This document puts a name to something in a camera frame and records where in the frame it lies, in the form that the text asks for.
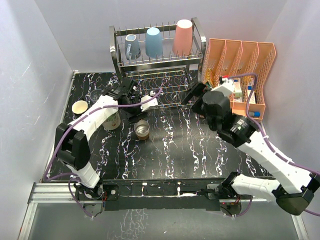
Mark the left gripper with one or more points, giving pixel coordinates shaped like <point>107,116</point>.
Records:
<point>139,115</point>

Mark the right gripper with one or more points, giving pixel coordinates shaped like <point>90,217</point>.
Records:
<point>197,90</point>

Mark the cream and brown steel cup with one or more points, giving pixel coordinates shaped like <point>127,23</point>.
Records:
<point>142,129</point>

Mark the cream floral mug green inside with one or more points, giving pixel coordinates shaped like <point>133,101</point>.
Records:
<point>113,122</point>

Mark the clear plastic cup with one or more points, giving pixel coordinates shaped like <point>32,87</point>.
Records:
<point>95,95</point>

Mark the pink plastic cup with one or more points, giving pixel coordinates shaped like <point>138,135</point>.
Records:
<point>182,43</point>

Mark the black cup cream interior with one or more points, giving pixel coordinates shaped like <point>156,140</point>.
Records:
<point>79,107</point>

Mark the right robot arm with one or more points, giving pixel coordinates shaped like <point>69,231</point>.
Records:
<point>292,188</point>

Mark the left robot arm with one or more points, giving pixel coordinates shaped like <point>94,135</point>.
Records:
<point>71,146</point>

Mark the steel two-tier dish rack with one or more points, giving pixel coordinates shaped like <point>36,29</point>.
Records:
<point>145,54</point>

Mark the yellow striped packet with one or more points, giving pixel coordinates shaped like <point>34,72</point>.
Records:
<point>208,76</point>

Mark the white red medicine box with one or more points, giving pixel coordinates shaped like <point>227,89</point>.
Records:
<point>237,90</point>

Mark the orange plastic file organizer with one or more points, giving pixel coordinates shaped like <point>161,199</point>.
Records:
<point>244,60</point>

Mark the white blue medicine box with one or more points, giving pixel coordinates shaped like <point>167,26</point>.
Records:
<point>251,94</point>

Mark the blue capped small bottle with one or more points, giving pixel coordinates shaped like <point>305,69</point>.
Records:
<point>254,114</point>

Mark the light blue plastic cup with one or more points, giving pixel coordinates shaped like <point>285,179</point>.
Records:
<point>153,43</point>

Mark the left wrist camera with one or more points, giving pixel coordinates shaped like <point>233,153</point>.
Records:
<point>148,101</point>

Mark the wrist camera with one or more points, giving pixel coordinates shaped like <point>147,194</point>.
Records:
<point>148,101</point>
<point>226,85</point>

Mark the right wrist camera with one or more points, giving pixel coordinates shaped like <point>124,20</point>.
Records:
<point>226,85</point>

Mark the grey-blue handled mug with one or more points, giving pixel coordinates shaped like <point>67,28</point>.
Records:
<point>132,47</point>

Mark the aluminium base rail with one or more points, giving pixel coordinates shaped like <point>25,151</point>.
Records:
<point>154,210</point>

